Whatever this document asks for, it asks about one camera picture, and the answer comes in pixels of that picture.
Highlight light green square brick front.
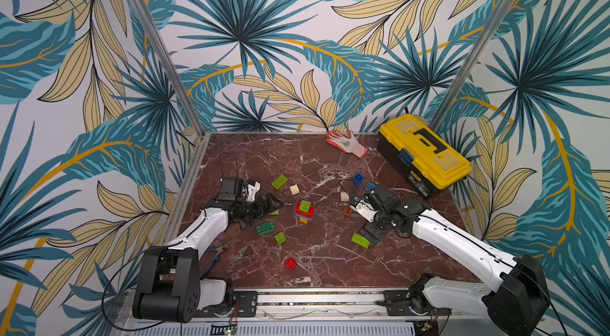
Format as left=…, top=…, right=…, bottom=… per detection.
left=274, top=232, right=287, bottom=245

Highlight small light green brick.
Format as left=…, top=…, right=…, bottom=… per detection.
left=299, top=201, right=311, bottom=213

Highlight small red brick front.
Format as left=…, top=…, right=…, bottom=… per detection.
left=284, top=257, right=298, bottom=271

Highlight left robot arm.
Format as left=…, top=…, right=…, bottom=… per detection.
left=132, top=194, right=284, bottom=323

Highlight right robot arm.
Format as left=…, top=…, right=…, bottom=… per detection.
left=349, top=191, right=551, bottom=335

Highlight dark green long brick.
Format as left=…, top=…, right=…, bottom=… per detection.
left=256, top=222, right=276, bottom=236

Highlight small orange brick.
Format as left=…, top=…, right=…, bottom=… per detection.
left=342, top=206, right=352, bottom=218

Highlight dark blue square brick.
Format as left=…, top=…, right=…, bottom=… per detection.
left=353, top=173, right=365, bottom=187

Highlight light green long brick far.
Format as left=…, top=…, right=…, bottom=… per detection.
left=272, top=175, right=288, bottom=190

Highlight cream square brick large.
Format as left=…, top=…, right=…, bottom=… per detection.
left=290, top=184, right=300, bottom=195

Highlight yellow black toolbox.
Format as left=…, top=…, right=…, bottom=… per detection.
left=377, top=114, right=472, bottom=199

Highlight red white work glove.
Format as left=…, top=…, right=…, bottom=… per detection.
left=326, top=130, right=369, bottom=160

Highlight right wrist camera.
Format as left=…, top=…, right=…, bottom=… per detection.
left=349, top=196, right=377, bottom=223

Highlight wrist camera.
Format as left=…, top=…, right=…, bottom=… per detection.
left=349, top=196, right=377, bottom=223
left=216, top=178, right=261, bottom=203

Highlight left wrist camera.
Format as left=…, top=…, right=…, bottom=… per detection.
left=216, top=178, right=261, bottom=203

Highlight blue handled pliers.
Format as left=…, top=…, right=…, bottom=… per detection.
left=200, top=245, right=229, bottom=280

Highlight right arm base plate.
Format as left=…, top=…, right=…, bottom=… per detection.
left=376, top=290, right=451, bottom=317

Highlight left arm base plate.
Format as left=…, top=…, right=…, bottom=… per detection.
left=208, top=291, right=258, bottom=319

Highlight aluminium front rail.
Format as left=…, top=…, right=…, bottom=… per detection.
left=111, top=288, right=502, bottom=335

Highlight right aluminium post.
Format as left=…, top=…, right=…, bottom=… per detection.
left=429, top=0, right=515, bottom=133

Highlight aluminium post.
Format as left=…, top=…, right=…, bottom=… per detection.
left=429, top=0, right=515, bottom=133
left=129, top=0, right=205, bottom=138

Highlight left aluminium post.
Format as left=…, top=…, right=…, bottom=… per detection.
left=129, top=0, right=205, bottom=138

